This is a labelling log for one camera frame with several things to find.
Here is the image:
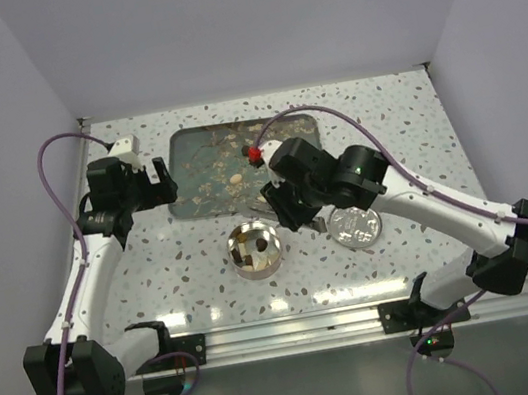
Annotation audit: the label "round metal tin lid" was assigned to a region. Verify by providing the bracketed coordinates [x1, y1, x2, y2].
[326, 207, 383, 249]

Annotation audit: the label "metal tweezers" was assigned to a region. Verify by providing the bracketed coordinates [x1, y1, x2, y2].
[244, 197, 278, 221]

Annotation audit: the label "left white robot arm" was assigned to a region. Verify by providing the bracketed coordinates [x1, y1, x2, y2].
[23, 156, 178, 395]

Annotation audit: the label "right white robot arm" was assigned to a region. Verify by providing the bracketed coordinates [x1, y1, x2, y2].
[245, 137, 528, 325]

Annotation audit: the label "white oval chocolate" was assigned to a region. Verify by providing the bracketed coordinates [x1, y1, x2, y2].
[230, 173, 243, 185]

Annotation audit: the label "floral teal tray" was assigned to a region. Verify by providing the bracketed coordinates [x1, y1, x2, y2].
[153, 105, 336, 231]

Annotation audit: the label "round metal tin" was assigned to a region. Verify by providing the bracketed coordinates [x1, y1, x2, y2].
[226, 220, 283, 281]

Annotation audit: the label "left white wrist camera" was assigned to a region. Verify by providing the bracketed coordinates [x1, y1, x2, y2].
[108, 134, 143, 171]

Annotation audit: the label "right black base bracket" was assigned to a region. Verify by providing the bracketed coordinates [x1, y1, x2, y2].
[377, 299, 471, 335]

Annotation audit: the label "black base bracket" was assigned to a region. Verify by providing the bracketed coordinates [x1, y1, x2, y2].
[377, 299, 471, 335]
[137, 333, 207, 375]

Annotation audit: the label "aluminium rail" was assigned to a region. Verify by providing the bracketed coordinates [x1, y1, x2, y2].
[116, 277, 528, 384]

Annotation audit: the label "left black base bracket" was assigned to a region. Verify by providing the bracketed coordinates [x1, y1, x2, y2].
[137, 333, 207, 375]

